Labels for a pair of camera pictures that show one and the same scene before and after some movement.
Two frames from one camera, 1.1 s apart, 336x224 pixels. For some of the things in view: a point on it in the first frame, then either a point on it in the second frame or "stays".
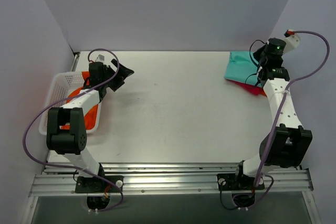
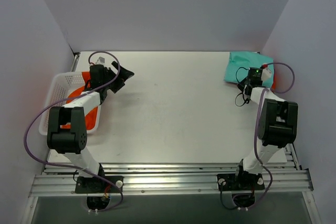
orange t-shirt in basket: [91, 118] stays
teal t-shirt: [242, 66] stays
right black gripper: [258, 53] → [248, 85]
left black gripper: [117, 76] stays
